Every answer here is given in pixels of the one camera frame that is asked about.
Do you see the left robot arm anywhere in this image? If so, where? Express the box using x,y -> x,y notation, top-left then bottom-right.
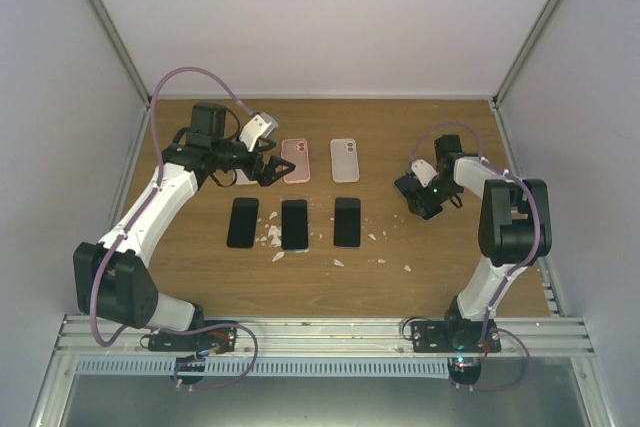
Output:
73,102 -> 295,351

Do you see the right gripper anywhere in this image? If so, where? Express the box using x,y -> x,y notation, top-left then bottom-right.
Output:
406,178 -> 459,219

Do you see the purple phone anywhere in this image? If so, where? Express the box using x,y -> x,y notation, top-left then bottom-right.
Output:
333,197 -> 361,248

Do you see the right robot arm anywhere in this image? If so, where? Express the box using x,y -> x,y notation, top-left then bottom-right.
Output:
394,135 -> 552,352

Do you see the white debris pile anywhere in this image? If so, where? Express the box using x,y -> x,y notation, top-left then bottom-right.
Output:
254,211 -> 284,263

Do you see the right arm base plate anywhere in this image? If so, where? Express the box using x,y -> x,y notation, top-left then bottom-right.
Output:
399,317 -> 502,354

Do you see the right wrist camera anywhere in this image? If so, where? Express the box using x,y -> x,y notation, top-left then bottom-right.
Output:
410,159 -> 437,188

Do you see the bare black phone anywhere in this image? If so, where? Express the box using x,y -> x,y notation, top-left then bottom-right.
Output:
394,181 -> 446,222

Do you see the cream cased phone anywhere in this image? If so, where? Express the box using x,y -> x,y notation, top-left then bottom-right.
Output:
330,138 -> 360,183

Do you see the slotted cable duct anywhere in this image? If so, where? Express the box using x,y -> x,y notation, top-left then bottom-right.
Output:
76,356 -> 449,379

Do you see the blue phone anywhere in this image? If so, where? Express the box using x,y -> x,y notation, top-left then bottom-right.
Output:
281,199 -> 309,251

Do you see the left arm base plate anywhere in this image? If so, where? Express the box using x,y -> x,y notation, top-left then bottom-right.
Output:
140,320 -> 238,354

